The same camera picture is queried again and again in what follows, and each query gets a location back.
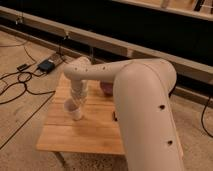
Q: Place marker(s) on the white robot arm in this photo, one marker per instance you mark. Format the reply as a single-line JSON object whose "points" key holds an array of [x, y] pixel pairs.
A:
{"points": [[141, 90]]}

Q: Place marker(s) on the wooden table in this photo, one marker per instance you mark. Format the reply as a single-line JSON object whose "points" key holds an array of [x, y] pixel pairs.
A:
{"points": [[97, 132]]}

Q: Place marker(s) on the small black plug box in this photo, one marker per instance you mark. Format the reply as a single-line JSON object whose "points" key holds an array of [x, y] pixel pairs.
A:
{"points": [[22, 67]]}

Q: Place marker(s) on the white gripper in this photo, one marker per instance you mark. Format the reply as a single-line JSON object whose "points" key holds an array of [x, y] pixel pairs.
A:
{"points": [[79, 90]]}

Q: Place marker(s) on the dark red ceramic bowl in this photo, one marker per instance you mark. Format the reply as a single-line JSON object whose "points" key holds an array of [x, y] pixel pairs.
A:
{"points": [[107, 88]]}

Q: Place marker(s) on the black power adapter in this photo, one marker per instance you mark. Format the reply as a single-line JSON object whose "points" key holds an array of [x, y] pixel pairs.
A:
{"points": [[46, 66]]}

